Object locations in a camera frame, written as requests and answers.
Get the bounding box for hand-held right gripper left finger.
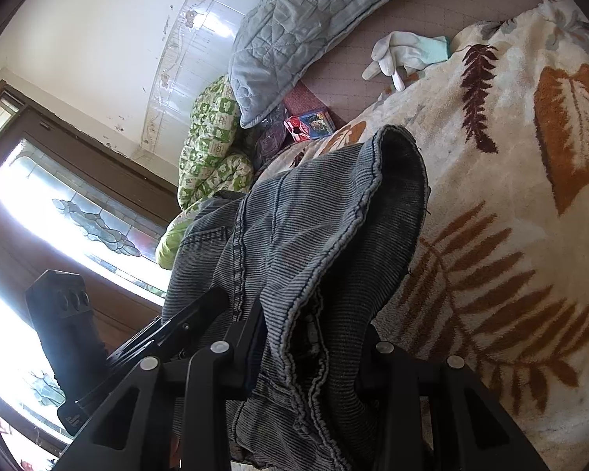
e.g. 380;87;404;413
54;301;267;471

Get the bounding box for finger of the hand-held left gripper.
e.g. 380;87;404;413
163;287;231;340

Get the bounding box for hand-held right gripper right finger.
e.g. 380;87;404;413
353;326;551;471

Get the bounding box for grey denim pants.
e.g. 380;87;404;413
162;125;430;471

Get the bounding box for light green cloth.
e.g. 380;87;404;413
156;211;197;270

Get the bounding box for wooden stained glass door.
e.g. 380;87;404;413
0;81;180;471

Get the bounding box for purple plastic bag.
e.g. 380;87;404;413
252;108;293;170

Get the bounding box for green patterned quilt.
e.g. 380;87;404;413
177;75;255;212

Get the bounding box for small red blue box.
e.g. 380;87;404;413
284;109;335;139

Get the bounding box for dark red patterned cloth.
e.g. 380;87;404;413
282;81;329;115

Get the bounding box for leaf print blanket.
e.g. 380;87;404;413
270;0;589;471

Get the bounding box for pink bed sheet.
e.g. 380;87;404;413
294;0;589;128

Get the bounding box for grey quilted pillow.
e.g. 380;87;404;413
228;0;472;128

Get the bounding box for white glove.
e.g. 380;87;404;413
362;31;451;91

